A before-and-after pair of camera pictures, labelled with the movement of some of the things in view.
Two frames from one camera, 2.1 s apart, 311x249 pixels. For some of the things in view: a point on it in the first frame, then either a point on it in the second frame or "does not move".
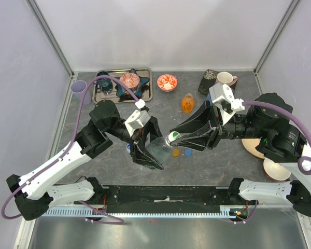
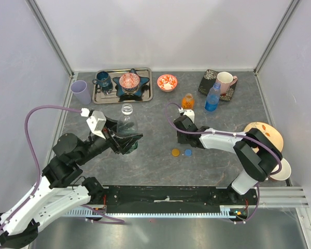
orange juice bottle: (187, 104) does not move
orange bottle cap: (176, 152) does not move
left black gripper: (140, 154) → (119, 141)
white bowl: (275, 170) does not move
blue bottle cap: (188, 152) does not move
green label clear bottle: (161, 149) → (127, 124)
